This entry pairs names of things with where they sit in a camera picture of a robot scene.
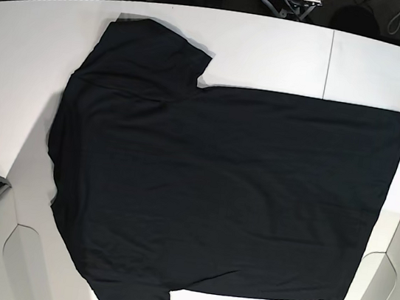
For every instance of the black T-shirt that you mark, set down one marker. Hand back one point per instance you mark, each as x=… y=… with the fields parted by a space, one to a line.
x=163 y=185

